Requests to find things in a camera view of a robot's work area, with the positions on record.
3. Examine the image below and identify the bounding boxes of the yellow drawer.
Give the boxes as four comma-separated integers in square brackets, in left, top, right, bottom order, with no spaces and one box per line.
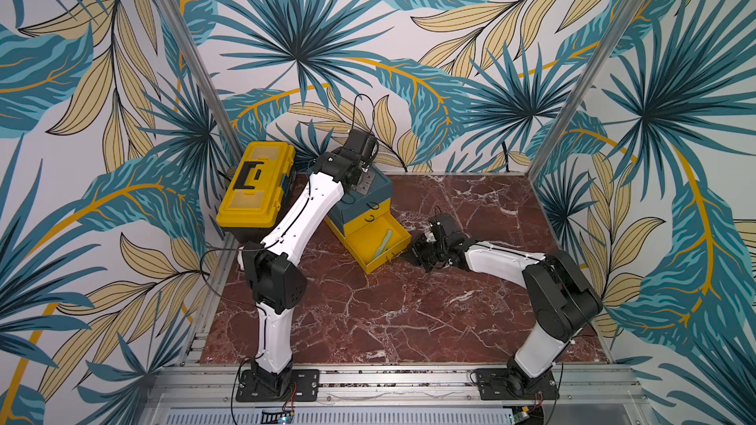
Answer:
[330,214,411,273]
[333,199,391,236]

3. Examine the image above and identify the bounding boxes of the green knife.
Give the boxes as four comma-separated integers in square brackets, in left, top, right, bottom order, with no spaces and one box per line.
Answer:
[374,229,393,259]

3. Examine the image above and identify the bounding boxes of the yellow bottom drawer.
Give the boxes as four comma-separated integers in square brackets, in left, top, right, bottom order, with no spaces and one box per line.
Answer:
[330,214,411,273]

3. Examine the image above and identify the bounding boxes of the teal drawer cabinet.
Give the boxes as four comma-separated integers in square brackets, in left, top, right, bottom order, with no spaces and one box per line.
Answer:
[328,168,393,222]

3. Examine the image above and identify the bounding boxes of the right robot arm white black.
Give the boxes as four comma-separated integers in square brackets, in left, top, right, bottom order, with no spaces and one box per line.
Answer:
[408,214,604,397]

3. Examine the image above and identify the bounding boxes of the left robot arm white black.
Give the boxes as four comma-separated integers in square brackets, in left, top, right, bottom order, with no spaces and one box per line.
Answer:
[239,147,374,397]

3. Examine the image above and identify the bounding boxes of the yellow black toolbox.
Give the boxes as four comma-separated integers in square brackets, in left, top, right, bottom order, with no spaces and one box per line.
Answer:
[216,142,295,244]

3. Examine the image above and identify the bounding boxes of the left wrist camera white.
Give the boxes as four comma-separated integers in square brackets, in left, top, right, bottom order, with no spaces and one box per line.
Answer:
[341,128,378,167]

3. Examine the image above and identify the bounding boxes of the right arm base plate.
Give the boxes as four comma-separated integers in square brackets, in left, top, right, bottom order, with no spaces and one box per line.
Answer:
[471,368,559,401]

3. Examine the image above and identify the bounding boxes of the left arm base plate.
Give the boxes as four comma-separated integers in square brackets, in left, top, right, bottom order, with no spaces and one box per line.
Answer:
[234,367,320,403]

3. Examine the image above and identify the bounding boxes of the aluminium front rail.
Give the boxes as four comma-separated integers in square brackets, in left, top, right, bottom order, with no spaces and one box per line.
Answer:
[138,363,657,424]

